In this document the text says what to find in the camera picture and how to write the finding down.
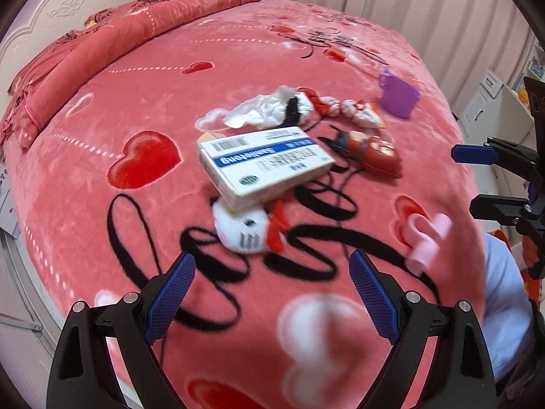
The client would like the white carved headboard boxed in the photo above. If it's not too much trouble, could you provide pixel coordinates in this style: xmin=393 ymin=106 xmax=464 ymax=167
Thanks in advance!
xmin=0 ymin=0 xmax=163 ymax=94

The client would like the white shelf with toys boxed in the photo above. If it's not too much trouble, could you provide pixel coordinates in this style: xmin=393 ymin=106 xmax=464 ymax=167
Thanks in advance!
xmin=517 ymin=43 xmax=545 ymax=107

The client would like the pink printed heart blanket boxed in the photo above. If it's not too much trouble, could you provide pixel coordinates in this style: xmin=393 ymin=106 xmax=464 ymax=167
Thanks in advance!
xmin=0 ymin=0 xmax=490 ymax=409

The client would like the red toy figure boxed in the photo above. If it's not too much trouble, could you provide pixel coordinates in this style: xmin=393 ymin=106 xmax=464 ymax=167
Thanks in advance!
xmin=334 ymin=130 xmax=403 ymax=180

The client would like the white cabinet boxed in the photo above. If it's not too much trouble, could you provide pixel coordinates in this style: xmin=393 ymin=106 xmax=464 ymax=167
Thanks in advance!
xmin=457 ymin=70 xmax=503 ymax=128

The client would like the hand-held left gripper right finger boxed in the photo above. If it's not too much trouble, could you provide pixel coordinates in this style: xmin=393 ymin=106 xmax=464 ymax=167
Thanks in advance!
xmin=349 ymin=249 xmax=498 ymax=409

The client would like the folded red quilt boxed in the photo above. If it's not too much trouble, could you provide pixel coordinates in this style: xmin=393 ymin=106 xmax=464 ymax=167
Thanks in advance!
xmin=0 ymin=0 xmax=272 ymax=150

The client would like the purple plastic cup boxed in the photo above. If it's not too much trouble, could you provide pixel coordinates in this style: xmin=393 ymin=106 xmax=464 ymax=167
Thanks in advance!
xmin=379 ymin=68 xmax=421 ymax=119

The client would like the person's light blue shirt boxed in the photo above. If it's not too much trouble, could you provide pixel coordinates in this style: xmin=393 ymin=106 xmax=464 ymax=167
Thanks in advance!
xmin=481 ymin=232 xmax=533 ymax=388

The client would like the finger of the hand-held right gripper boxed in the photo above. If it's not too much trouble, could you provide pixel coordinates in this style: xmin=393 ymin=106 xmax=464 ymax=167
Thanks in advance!
xmin=469 ymin=194 xmax=545 ymax=243
xmin=451 ymin=137 xmax=545 ymax=188

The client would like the crumpled white tissue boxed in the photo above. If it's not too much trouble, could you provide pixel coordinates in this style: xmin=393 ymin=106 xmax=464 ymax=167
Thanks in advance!
xmin=225 ymin=85 xmax=299 ymax=129

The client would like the black strap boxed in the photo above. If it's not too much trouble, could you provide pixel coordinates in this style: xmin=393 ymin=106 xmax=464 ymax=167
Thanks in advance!
xmin=286 ymin=97 xmax=304 ymax=127

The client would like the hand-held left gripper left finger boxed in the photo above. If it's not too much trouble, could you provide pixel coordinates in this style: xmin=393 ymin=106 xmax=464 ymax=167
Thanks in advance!
xmin=46 ymin=252 xmax=197 ymax=409

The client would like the white blue medicine box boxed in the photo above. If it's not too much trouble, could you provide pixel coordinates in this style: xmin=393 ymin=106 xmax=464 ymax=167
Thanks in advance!
xmin=197 ymin=126 xmax=337 ymax=213

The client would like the pink plastic clip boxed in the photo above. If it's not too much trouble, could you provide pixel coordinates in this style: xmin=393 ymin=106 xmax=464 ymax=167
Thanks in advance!
xmin=405 ymin=213 xmax=452 ymax=277

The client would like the white plush cat toy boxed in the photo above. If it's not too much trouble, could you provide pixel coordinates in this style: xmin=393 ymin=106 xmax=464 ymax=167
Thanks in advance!
xmin=212 ymin=198 xmax=294 ymax=254

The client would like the white desk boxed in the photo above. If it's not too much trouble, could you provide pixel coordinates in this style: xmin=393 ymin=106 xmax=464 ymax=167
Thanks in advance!
xmin=489 ymin=81 xmax=533 ymax=209

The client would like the red white braided rope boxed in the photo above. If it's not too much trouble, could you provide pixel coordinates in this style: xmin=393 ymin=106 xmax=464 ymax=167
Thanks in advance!
xmin=298 ymin=87 xmax=386 ymax=129

